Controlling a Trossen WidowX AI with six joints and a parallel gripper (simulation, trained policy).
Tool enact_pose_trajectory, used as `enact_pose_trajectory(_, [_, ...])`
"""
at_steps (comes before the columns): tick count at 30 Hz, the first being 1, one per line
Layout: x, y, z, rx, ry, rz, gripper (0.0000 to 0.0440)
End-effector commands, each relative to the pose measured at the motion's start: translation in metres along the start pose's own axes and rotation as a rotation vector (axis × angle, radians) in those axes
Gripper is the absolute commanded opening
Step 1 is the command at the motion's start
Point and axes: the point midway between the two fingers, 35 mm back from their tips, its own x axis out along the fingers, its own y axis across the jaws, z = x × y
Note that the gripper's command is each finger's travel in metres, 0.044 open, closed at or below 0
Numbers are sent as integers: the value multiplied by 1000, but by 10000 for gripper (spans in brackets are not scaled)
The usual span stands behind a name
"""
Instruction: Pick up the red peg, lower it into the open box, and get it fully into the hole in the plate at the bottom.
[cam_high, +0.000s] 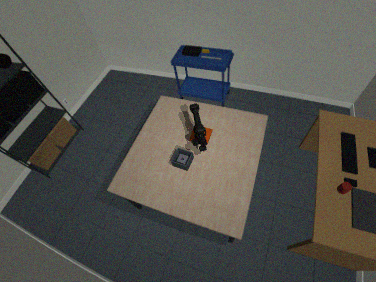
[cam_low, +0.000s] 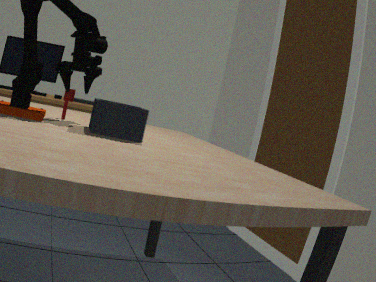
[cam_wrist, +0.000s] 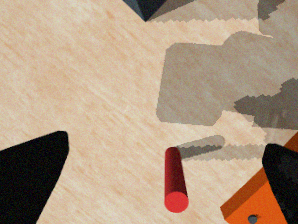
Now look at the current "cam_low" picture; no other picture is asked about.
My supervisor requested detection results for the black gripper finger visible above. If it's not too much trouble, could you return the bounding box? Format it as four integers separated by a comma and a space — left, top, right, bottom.
84, 74, 99, 94
58, 70, 73, 92

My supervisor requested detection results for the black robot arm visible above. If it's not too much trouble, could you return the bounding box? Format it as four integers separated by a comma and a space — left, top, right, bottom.
9, 0, 108, 109

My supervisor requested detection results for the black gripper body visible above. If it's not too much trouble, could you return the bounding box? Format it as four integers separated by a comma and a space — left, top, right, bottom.
56, 48, 102, 76

